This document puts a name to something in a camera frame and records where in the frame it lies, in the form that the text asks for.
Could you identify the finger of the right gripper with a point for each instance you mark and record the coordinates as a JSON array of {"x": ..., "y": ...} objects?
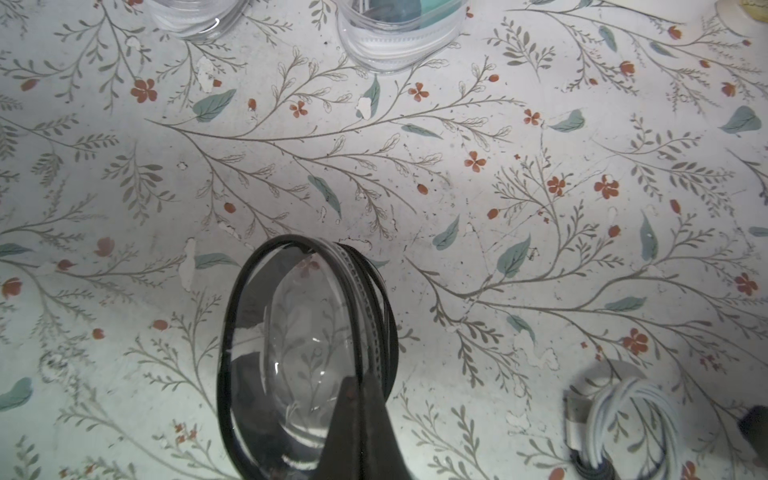
[{"x": 753, "y": 426}]

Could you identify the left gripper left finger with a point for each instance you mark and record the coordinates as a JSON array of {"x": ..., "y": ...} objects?
[{"x": 340, "y": 457}]

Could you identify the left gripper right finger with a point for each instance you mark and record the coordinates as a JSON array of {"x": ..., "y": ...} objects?
[{"x": 381, "y": 458}]

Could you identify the teal charger cube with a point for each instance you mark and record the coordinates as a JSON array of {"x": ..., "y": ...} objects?
[{"x": 403, "y": 11}]

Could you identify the clear oval zip pouch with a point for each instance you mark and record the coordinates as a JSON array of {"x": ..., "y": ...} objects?
[{"x": 195, "y": 20}]

